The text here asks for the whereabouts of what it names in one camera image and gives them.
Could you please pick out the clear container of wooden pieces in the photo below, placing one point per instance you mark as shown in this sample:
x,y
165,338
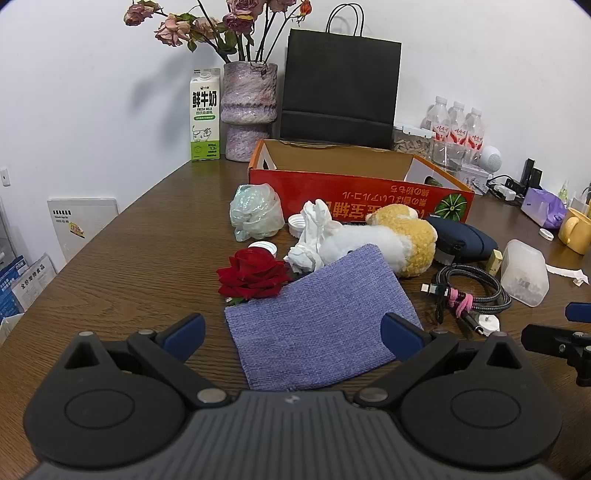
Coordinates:
x,y
411,138

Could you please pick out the white flat carton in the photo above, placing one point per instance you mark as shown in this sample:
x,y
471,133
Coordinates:
x,y
81,226

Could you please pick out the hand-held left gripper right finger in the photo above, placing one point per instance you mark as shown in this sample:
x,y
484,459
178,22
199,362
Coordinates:
x,y
401,338

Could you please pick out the wooden desktop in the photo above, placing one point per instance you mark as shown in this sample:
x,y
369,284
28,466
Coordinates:
x,y
152,221

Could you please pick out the white and yellow plush toy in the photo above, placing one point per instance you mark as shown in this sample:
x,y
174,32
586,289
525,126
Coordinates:
x,y
406,240

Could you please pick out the white patterned tin box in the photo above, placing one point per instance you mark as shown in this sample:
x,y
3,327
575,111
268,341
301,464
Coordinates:
x,y
474,179

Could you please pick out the white paper receipt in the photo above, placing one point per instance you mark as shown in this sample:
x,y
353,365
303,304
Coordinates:
x,y
565,271

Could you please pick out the purple tissue pack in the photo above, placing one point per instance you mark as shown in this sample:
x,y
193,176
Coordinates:
x,y
542,207

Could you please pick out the white round speaker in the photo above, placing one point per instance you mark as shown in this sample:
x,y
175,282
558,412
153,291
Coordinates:
x,y
490,159

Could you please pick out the small green-tinted bottle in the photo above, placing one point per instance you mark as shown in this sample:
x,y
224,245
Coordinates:
x,y
563,193

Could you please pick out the white plug charger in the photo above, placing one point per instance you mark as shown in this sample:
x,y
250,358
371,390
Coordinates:
x,y
482,326

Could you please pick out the clear water bottle red label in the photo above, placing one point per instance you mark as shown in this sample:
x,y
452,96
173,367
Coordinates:
x,y
436,117
474,129
456,122

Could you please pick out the translucent plastic box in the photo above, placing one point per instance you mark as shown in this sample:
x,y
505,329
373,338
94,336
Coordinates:
x,y
524,272

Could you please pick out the white wall outlet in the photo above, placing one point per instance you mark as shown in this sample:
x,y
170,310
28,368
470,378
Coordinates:
x,y
4,176

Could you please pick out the black paper bag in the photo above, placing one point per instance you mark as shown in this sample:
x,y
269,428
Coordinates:
x,y
339,83

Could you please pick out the small white lid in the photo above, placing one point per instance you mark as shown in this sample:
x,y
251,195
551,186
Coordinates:
x,y
546,234

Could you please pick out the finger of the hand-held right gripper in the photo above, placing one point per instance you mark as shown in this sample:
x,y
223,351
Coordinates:
x,y
554,344
581,313

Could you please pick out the purple knitted cloth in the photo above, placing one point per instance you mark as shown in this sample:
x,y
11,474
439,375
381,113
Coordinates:
x,y
318,318

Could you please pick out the clear glass jar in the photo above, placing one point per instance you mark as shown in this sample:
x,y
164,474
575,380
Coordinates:
x,y
445,154

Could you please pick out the clear plastic bag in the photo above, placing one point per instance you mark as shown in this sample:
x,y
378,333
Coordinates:
x,y
256,210

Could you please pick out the dried pink rose bouquet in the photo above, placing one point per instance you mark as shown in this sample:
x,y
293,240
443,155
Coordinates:
x,y
240,21

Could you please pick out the red rose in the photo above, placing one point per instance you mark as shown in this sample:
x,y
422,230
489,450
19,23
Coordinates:
x,y
251,274

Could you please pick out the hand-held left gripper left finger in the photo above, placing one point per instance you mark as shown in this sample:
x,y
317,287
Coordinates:
x,y
187,333

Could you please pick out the purple marbled vase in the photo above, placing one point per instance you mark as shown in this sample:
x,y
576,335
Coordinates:
x,y
249,110

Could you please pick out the red cardboard box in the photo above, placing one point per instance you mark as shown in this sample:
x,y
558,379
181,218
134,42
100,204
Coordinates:
x,y
351,187

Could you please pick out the white tissue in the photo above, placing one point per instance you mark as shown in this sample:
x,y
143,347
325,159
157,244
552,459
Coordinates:
x,y
311,235

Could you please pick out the yellow mug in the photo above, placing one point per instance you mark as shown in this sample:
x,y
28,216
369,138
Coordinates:
x,y
577,230

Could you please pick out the black upright device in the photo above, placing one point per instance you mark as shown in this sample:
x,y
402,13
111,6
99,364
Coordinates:
x,y
531,175

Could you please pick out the navy blue pouch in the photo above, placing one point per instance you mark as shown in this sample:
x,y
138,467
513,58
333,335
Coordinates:
x,y
466,237

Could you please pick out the blue and white packets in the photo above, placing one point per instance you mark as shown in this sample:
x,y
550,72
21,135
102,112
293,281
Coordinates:
x,y
23,286

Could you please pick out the white and green milk carton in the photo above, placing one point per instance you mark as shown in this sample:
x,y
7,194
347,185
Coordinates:
x,y
205,120

